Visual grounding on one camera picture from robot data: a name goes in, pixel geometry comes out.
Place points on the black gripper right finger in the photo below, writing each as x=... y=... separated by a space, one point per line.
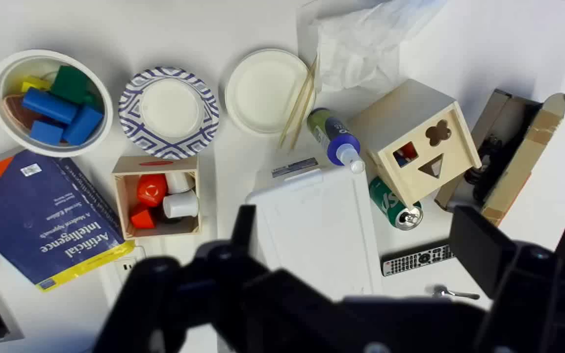
x=525 y=280

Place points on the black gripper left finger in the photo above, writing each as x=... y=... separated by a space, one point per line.
x=223 y=286

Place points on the white cylinder block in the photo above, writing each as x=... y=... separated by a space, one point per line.
x=184 y=204

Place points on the red block round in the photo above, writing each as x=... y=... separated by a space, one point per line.
x=152 y=188

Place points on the white and blue plate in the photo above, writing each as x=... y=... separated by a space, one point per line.
x=170 y=112

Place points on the plain white paper plate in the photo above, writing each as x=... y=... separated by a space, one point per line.
x=262 y=90

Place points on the blue block right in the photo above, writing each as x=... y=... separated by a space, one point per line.
x=84 y=126

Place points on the blue block small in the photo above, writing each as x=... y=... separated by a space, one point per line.
x=46 y=131

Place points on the green block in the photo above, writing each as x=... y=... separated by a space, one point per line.
x=76 y=86

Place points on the blue block long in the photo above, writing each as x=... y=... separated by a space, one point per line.
x=52 y=106

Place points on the brown block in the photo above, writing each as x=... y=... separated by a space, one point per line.
x=15 y=110

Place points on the yellow block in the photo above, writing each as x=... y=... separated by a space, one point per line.
x=35 y=82

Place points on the small metal key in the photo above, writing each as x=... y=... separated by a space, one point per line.
x=445 y=290

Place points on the white board box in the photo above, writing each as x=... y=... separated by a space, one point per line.
x=321 y=228

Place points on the black remote control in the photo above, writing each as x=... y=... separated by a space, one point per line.
x=415 y=257

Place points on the small wooden box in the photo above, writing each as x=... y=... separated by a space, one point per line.
x=139 y=220

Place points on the cardboard box with black item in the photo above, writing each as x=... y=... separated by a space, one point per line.
x=511 y=135

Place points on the wooden chopsticks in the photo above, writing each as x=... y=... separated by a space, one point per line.
x=296 y=118

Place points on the green soda can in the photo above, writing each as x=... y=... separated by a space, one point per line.
x=398 y=212

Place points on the glue bottle blue cap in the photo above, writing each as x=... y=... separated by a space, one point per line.
x=343 y=145

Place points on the blue textbook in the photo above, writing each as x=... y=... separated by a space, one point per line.
x=54 y=222

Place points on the white bowl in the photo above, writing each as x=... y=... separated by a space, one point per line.
x=44 y=63

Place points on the crumpled plastic bag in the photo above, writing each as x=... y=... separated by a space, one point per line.
x=356 y=43

